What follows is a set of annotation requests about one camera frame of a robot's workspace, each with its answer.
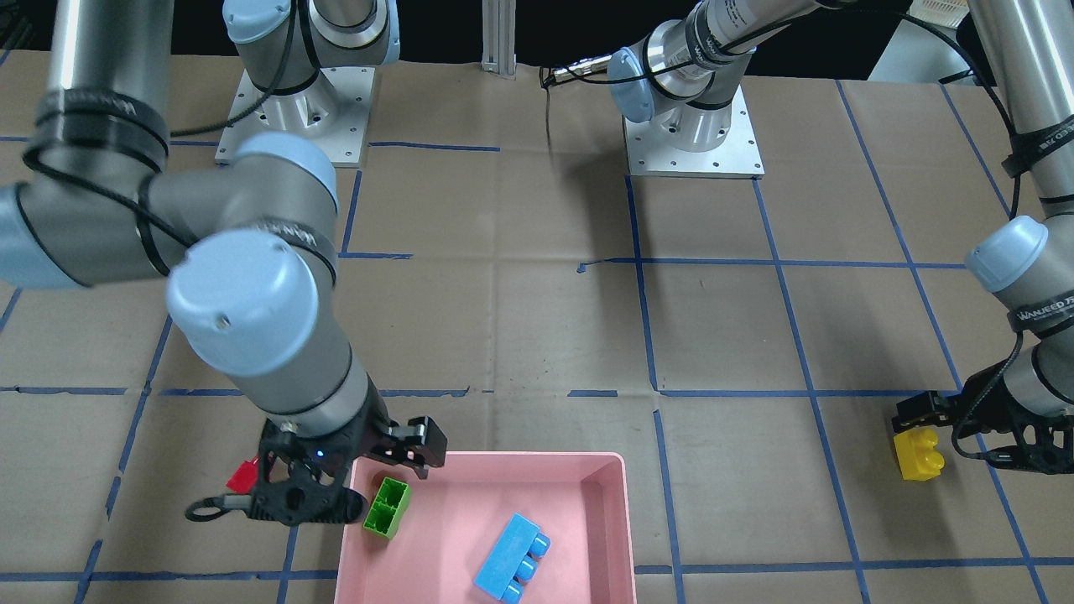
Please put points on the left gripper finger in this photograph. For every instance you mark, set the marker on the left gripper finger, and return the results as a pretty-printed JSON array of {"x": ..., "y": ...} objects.
[{"x": 927, "y": 409}]

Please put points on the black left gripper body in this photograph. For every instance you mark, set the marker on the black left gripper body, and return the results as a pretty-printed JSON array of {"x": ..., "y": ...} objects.
[{"x": 978, "y": 400}]

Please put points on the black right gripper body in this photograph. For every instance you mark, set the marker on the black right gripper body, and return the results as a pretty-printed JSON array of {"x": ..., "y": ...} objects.
[{"x": 375, "y": 425}]

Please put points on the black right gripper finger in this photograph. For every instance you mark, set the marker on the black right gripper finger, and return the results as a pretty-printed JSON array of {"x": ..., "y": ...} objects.
[{"x": 420, "y": 445}]

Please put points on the green toy block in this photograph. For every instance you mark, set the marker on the green toy block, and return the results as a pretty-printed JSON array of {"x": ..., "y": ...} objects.
[{"x": 388, "y": 507}]

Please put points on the blue toy block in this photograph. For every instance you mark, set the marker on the blue toy block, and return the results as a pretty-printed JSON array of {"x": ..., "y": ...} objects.
[{"x": 513, "y": 560}]

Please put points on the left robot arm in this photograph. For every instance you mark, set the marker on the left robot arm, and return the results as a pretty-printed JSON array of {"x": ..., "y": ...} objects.
[{"x": 976, "y": 185}]

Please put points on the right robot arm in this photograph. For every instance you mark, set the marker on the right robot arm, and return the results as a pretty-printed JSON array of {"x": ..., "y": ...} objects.
[{"x": 246, "y": 250}]

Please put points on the pink plastic box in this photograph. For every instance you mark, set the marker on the pink plastic box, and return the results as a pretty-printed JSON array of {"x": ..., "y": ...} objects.
[{"x": 455, "y": 515}]

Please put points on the yellow toy block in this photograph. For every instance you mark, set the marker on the yellow toy block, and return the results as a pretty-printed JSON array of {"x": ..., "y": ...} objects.
[{"x": 917, "y": 455}]

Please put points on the red toy block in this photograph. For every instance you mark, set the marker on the red toy block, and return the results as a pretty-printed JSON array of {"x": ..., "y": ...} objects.
[{"x": 244, "y": 478}]

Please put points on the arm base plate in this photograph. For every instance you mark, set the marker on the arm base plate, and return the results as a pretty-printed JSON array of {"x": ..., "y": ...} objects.
[
  {"x": 695, "y": 142},
  {"x": 333, "y": 114}
]

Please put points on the aluminium frame post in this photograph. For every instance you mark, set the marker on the aluminium frame post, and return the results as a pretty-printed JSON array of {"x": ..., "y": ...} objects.
[{"x": 498, "y": 38}]

